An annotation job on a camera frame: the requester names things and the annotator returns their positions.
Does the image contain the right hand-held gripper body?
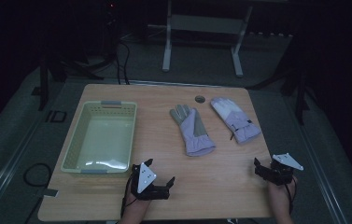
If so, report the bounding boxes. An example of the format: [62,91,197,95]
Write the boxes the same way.
[255,152,304,187]

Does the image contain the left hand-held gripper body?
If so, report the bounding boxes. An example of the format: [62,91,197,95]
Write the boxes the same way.
[129,161,172,202]

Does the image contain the lilac ski glove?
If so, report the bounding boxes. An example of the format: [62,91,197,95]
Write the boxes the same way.
[210,96,262,146]
[169,104,217,158]

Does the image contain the pale green plastic basket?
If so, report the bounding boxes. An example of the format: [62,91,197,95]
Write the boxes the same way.
[60,100,138,175]

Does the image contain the person's right hand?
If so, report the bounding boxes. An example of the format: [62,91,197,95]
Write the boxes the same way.
[268,177,298,210]

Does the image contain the person's left hand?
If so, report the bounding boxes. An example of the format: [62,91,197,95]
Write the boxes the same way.
[123,186,152,213]

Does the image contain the black metal stand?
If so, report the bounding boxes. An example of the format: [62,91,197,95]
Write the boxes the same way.
[246,60,313,126]
[37,52,105,112]

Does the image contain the dark device with red light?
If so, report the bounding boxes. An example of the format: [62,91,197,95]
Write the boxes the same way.
[101,0,120,64]

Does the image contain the white metal stand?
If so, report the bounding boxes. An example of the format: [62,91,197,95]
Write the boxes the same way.
[162,0,254,78]

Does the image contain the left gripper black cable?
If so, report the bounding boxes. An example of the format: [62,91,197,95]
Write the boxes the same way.
[120,171,139,218]

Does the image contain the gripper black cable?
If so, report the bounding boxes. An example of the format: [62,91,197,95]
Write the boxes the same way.
[284,175,298,216]
[120,171,139,218]

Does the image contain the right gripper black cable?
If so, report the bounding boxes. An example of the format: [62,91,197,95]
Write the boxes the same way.
[284,175,298,216]

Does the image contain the black hanging cables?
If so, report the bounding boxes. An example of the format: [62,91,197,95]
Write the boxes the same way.
[113,39,132,86]

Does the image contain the black floor bracket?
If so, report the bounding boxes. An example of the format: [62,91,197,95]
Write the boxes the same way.
[45,109,68,124]

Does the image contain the black floor cable loop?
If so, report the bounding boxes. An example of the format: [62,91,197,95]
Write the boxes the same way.
[22,162,53,189]

